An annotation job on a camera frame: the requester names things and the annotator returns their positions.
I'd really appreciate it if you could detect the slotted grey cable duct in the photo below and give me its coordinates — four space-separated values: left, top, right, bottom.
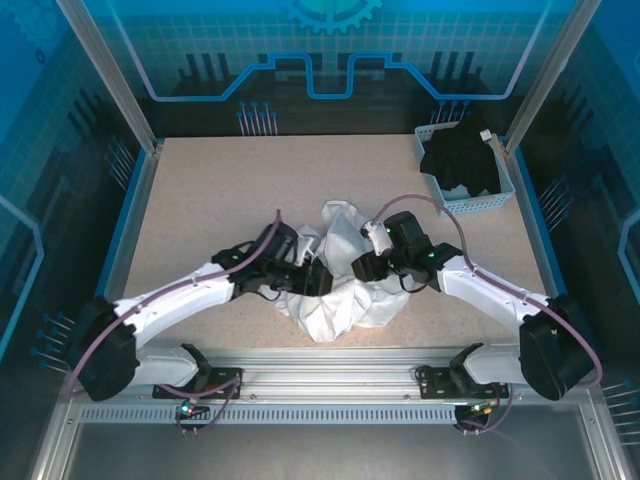
79 404 459 426

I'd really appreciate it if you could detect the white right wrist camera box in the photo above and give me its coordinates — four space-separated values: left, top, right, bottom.
362 219 395 255

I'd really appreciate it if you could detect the light blue plastic basket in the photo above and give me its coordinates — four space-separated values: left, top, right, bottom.
413 122 516 215

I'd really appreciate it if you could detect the aluminium table side rail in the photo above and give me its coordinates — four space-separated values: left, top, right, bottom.
82 142 164 364
502 139 576 364

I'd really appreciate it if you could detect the aluminium frame post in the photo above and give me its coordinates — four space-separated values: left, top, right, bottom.
54 0 164 156
502 0 601 156

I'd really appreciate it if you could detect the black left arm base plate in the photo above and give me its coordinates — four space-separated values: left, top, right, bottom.
152 367 244 400

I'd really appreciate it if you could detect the small connector with lights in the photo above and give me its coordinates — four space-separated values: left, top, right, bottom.
174 399 211 422
457 402 494 424

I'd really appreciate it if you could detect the black garment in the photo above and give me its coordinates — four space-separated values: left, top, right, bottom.
418 115 504 197

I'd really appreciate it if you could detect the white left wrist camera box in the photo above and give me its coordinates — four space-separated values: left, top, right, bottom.
294 237 320 266

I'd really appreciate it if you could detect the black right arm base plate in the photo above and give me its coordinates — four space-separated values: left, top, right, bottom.
417 364 510 400

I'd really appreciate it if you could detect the aluminium mounting rail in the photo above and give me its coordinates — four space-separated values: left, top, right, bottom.
94 348 571 401

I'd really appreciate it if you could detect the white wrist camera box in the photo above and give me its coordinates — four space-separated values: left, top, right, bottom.
294 237 320 266
362 219 395 255

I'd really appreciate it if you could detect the white t-shirt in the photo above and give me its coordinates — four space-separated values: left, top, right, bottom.
273 199 411 344

